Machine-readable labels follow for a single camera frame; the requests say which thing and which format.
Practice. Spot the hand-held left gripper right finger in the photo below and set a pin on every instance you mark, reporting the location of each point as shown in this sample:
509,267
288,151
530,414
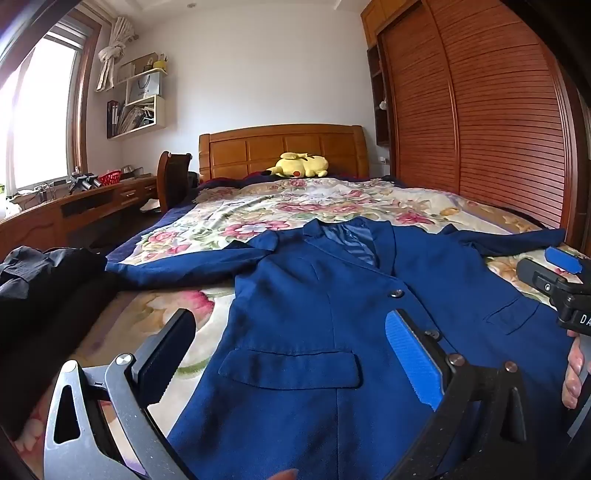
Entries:
411,357

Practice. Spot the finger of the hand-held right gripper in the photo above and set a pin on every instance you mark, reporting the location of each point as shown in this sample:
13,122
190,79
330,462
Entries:
538,279
562,260

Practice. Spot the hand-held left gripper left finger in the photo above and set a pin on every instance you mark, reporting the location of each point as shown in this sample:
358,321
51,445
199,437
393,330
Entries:
165,351

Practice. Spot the blue suit jacket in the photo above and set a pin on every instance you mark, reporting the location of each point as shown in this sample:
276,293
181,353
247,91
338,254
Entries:
300,314

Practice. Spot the black clothes pile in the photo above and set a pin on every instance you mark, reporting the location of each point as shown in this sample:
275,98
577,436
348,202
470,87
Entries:
46,295

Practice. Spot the person's right hand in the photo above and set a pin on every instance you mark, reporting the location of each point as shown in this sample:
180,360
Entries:
571,374

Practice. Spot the person's left hand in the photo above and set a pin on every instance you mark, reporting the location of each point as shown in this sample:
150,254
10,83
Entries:
286,475

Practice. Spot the wooden door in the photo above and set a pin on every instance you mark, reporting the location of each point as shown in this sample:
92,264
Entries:
585,194

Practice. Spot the wooden louvered wardrobe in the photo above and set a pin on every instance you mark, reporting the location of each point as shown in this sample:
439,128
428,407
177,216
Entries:
498,115

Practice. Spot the floral blanket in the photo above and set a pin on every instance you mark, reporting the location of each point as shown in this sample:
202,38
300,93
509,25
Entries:
258,207

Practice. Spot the wooden chair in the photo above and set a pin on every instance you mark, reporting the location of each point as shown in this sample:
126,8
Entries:
171,180

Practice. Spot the dark blue bedding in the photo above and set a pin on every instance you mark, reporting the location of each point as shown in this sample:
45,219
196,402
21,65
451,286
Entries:
221,181

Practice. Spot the wooden desk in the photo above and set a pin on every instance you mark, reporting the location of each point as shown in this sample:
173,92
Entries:
46,217

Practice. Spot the red basket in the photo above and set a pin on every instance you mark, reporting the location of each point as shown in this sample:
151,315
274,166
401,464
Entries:
110,178

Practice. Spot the metal bowl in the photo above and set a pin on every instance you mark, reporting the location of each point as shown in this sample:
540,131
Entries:
129,170

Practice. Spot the dark metal device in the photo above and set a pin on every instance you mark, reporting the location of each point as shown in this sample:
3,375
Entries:
85,181

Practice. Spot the wooden bed headboard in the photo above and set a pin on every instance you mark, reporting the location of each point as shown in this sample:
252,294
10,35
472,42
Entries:
240,152

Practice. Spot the yellow plush toy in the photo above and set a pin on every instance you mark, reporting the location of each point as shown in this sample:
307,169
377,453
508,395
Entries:
295,166

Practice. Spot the stack of papers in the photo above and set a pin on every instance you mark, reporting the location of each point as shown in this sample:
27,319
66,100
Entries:
136,119

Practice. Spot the black folders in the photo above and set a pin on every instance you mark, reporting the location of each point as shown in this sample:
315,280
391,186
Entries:
113,117

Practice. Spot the open wooden shelf niche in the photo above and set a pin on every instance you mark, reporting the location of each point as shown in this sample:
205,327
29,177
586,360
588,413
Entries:
379,92

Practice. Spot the white shopping bag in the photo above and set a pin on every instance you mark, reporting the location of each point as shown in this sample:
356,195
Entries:
144,86

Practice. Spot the wood framed window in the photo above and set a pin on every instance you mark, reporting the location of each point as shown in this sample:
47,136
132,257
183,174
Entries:
41,115

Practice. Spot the brown paper bag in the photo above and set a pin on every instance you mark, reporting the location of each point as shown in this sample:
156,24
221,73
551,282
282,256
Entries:
134,67

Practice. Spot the yellow shelf ornament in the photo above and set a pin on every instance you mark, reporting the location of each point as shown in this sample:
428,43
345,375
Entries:
160,63

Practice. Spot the tied cream curtain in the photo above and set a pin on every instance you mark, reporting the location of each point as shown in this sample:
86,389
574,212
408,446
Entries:
113,50

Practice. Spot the white wall shelf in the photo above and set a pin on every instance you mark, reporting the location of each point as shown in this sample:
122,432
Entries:
159,113

